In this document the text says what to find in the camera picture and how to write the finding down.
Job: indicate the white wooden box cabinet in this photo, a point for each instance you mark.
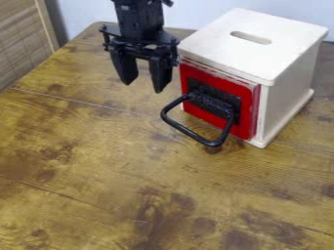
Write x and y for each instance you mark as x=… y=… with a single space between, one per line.
x=260 y=58

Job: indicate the wooden panel at left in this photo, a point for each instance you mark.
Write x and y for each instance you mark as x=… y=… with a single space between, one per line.
x=27 y=38

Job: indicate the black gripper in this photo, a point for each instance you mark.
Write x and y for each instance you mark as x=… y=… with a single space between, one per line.
x=138 y=37

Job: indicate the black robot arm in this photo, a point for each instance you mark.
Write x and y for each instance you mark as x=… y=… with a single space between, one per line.
x=140 y=38

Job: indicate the black metal drawer handle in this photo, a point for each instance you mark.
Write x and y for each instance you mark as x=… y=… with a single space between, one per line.
x=209 y=99

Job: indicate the red wooden drawer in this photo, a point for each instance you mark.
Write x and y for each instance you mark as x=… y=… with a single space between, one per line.
x=226 y=89

